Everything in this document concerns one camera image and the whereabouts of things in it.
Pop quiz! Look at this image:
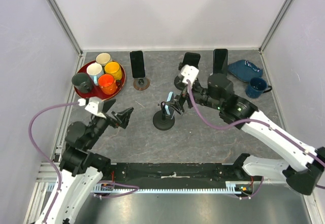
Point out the light blue cable duct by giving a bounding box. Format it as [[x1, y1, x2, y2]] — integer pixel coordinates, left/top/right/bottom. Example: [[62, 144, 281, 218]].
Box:
[[47, 182, 254, 194]]

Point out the black phone on wooden stand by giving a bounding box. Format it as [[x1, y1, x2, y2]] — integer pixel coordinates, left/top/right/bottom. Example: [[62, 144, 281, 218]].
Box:
[[129, 51, 146, 79]]

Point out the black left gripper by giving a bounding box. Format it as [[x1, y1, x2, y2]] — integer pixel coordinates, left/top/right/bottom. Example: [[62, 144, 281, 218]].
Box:
[[85, 98, 134, 148]]

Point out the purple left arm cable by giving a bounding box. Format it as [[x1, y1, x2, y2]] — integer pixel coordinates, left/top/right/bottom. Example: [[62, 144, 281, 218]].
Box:
[[28, 102, 82, 224]]

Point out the black phone on white stand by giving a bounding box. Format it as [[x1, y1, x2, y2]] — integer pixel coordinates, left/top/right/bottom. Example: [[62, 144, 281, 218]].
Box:
[[213, 49, 229, 75]]

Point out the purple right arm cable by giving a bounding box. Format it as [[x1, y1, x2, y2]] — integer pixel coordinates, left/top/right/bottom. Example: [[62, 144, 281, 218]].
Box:
[[186, 79, 325, 170]]

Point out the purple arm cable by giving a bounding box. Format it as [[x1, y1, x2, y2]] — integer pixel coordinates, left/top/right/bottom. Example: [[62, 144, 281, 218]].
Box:
[[186, 79, 325, 170], [28, 102, 82, 224]]

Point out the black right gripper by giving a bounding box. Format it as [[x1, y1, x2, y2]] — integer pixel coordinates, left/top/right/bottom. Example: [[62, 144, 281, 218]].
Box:
[[166, 78, 223, 115]]

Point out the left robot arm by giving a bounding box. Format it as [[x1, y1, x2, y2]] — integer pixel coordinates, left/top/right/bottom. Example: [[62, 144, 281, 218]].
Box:
[[36, 97, 134, 223]]

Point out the black round-base phone stand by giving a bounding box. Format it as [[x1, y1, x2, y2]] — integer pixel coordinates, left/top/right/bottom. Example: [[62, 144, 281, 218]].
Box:
[[152, 102, 175, 131]]

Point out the cream beige mug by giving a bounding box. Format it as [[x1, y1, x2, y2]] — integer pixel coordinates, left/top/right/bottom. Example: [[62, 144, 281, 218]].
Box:
[[95, 53, 112, 67]]

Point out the round wooden phone stand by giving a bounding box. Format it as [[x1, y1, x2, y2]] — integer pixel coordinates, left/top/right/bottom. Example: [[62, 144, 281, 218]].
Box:
[[133, 77, 150, 90]]

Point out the blue shell-shaped plate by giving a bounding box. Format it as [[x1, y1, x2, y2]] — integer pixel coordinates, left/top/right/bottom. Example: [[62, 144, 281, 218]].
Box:
[[227, 59, 264, 82]]

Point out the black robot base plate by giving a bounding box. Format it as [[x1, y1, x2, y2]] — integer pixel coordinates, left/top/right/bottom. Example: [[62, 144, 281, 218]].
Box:
[[103, 163, 251, 189]]

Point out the aluminium corner frame post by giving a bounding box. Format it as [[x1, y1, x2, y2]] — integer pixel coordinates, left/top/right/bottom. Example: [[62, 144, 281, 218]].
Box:
[[46, 0, 83, 56], [258, 0, 294, 54]]

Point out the aluminium corner frame post left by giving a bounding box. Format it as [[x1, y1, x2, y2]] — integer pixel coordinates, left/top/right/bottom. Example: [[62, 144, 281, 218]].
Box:
[[46, 0, 83, 56]]

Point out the dark green mug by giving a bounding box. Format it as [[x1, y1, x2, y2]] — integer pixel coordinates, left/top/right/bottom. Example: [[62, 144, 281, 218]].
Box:
[[72, 73, 93, 93]]

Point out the red round tray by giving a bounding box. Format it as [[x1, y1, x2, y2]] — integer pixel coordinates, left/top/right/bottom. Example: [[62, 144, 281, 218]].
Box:
[[74, 65, 126, 101]]

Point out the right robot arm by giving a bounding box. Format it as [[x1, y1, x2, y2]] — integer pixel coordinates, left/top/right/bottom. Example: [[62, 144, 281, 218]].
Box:
[[160, 72, 324, 196]]

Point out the aluminium corner frame post right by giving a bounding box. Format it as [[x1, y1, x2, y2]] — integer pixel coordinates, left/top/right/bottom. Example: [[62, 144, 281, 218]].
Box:
[[258, 0, 294, 54]]

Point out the dark blue ceramic mug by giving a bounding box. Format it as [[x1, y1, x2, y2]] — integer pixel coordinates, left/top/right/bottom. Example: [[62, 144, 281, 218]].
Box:
[[245, 77, 272, 99]]

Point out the aluminium front frame rail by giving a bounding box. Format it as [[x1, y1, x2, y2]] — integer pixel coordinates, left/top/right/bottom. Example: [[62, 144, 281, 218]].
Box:
[[36, 163, 57, 182]]

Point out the orange mug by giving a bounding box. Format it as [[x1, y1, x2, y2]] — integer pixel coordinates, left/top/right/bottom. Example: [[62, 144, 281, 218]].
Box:
[[99, 74, 121, 95]]

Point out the yellow mug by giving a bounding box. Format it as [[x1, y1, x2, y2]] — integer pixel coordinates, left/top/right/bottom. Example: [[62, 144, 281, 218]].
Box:
[[104, 61, 123, 80]]

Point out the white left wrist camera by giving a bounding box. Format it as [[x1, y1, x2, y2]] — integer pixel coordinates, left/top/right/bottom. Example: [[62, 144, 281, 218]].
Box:
[[78, 97, 107, 118]]

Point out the white mug blue handle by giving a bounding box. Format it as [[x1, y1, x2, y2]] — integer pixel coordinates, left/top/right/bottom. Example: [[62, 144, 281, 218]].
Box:
[[86, 62, 104, 86]]

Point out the light blue cased phone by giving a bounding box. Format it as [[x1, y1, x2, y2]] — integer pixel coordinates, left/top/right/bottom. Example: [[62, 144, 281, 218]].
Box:
[[165, 91, 175, 118]]

